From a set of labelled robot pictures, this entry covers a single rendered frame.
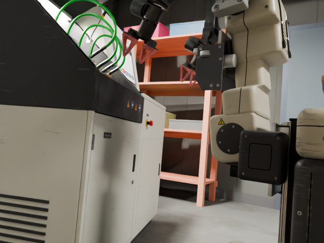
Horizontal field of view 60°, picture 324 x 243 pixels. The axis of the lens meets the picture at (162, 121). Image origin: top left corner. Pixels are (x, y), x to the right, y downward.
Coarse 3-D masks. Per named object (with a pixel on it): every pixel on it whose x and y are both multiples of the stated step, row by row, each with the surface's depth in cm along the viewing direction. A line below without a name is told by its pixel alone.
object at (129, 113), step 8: (104, 80) 116; (112, 80) 125; (104, 88) 117; (112, 88) 125; (120, 88) 134; (104, 96) 117; (112, 96) 126; (120, 96) 135; (128, 96) 147; (136, 96) 160; (104, 104) 118; (112, 104) 126; (120, 104) 136; (96, 112) 116; (104, 112) 118; (112, 112) 127; (120, 112) 137; (128, 112) 148; (136, 112) 163; (128, 120) 154; (136, 120) 164
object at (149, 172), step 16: (96, 32) 187; (112, 48) 197; (144, 112) 178; (160, 112) 224; (144, 128) 181; (160, 128) 228; (144, 144) 183; (160, 144) 231; (144, 160) 186; (160, 160) 235; (144, 176) 189; (144, 192) 192; (144, 208) 195; (144, 224) 199
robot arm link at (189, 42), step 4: (204, 32) 133; (208, 32) 132; (204, 36) 133; (208, 36) 132; (188, 40) 140; (192, 40) 139; (196, 40) 138; (200, 40) 137; (204, 40) 133; (188, 44) 139; (192, 44) 138; (208, 44) 135; (188, 48) 140; (192, 48) 138; (192, 52) 140
